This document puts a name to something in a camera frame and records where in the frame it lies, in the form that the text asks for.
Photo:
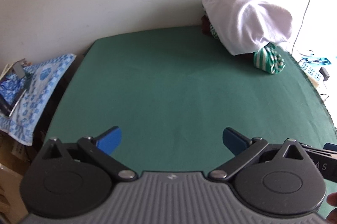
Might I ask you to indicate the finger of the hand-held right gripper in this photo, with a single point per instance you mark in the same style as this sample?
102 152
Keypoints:
330 151

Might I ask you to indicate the green striped shirt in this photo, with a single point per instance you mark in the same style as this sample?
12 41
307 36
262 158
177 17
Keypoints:
268 61

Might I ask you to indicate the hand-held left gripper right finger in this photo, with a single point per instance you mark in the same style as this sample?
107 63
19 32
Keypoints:
233 139

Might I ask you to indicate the white power strip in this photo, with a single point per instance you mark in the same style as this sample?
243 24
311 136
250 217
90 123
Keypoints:
310 70

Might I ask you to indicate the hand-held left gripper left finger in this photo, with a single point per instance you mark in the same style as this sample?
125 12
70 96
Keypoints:
110 138

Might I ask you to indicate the blue patterned cloth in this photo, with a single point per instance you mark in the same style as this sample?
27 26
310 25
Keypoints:
42 82

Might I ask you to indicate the cardboard box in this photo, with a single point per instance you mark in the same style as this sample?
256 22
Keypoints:
15 153

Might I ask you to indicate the green table cover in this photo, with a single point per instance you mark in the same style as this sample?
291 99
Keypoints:
168 87

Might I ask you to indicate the dark red cloth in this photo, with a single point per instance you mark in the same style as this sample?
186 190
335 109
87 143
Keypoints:
205 25

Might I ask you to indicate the person's right hand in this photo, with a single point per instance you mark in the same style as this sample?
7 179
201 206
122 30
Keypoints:
333 199

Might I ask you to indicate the black power adapter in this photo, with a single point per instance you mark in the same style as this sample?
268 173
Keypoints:
325 73

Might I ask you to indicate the white shirt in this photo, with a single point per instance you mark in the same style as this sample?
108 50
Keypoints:
247 21

